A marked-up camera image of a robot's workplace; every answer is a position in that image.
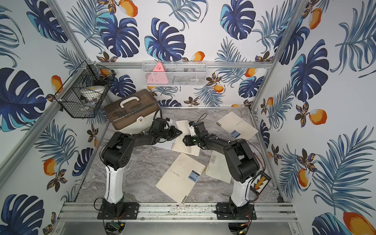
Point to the white bowl in basket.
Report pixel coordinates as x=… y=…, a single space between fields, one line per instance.
x=93 y=93

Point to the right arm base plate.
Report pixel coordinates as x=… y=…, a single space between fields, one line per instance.
x=229 y=211

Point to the large cream notebook blue label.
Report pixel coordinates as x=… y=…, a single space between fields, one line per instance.
x=180 y=178

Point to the brown lid storage box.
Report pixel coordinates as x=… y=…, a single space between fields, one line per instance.
x=134 y=113

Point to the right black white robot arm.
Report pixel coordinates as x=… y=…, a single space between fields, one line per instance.
x=241 y=161

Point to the pink triangle item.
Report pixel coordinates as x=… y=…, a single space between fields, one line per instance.
x=157 y=76

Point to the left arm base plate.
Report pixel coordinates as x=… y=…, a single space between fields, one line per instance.
x=118 y=211

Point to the aluminium front rail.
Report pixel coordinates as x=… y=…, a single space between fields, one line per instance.
x=172 y=212

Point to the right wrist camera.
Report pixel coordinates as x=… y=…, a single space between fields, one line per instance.
x=192 y=131

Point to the black wire basket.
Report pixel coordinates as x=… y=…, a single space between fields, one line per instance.
x=86 y=75

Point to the pale green spiral notebook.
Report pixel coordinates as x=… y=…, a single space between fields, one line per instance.
x=218 y=168

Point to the green circuit board left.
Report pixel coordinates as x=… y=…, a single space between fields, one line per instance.
x=115 y=226

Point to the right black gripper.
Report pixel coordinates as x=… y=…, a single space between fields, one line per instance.
x=187 y=141

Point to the cream notebook back right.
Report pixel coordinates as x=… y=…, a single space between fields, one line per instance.
x=237 y=127

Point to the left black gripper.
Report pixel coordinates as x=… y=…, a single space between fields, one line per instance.
x=169 y=132

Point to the cream spiral notebook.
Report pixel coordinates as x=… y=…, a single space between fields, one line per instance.
x=182 y=142

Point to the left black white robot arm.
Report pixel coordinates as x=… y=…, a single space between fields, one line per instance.
x=117 y=153

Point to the white mesh wall shelf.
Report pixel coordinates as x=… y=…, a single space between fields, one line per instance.
x=180 y=73

